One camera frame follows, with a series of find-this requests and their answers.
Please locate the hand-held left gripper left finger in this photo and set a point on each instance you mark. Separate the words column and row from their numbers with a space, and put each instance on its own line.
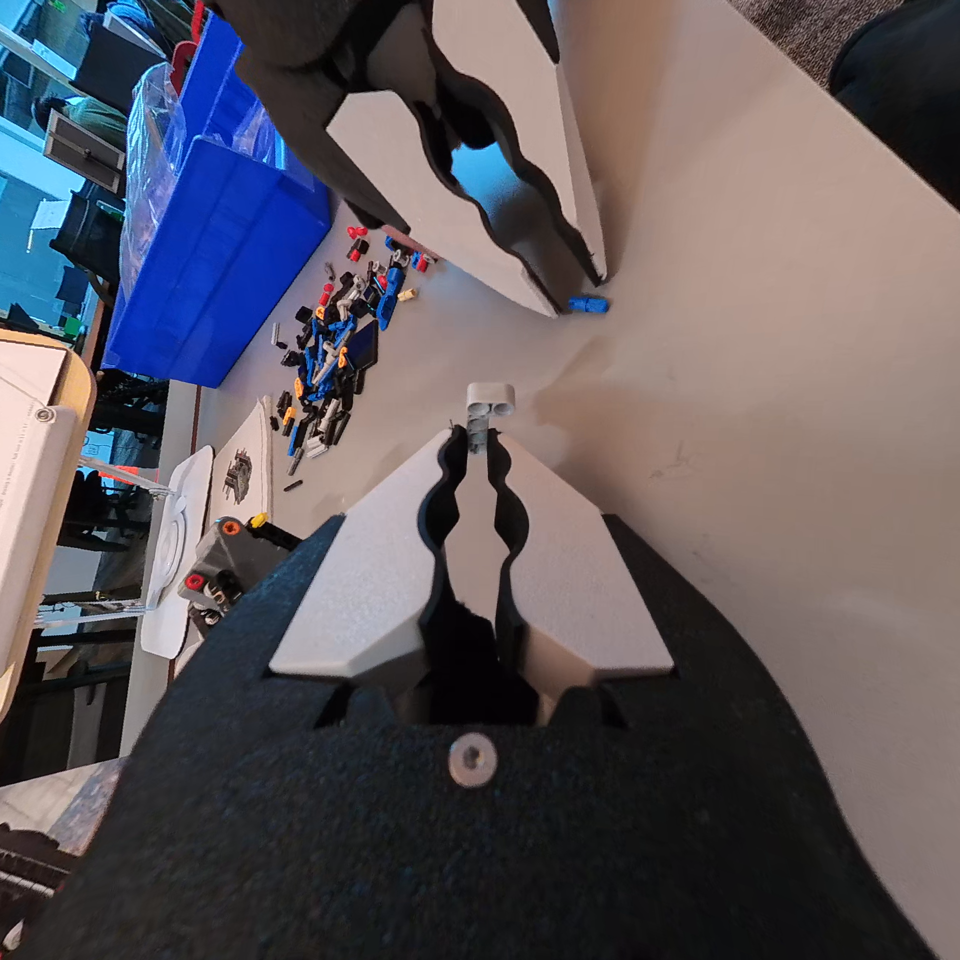
column 352, row 600

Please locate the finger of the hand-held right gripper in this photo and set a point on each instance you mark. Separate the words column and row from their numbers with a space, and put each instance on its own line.
column 420, row 202
column 540, row 112

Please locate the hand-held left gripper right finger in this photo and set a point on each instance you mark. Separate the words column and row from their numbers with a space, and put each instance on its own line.
column 592, row 600

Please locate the partly built lego model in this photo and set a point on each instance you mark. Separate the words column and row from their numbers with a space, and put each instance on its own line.
column 217, row 555

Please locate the blue lego pin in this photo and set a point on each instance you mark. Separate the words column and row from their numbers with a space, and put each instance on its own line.
column 589, row 304

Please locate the grey lego beam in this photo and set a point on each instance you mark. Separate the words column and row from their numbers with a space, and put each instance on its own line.
column 491, row 401

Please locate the lego instruction booklet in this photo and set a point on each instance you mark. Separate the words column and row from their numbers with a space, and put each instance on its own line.
column 255, row 450

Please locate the pile of small lego pieces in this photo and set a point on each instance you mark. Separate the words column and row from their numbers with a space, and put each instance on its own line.
column 322, row 360

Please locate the lego set box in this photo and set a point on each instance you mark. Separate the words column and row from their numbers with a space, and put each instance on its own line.
column 45, row 825

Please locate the red plastic crate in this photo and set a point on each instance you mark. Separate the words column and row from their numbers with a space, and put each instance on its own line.
column 184, row 64

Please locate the clear plastic bag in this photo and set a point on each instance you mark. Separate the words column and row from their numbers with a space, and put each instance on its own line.
column 150, row 150

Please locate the blue storage bin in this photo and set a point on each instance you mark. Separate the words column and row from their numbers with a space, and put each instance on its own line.
column 210, row 285

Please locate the black office chair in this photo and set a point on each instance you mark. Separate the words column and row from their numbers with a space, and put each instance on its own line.
column 86, row 232

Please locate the person's dark trouser leg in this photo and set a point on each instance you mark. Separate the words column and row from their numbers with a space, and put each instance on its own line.
column 900, row 90

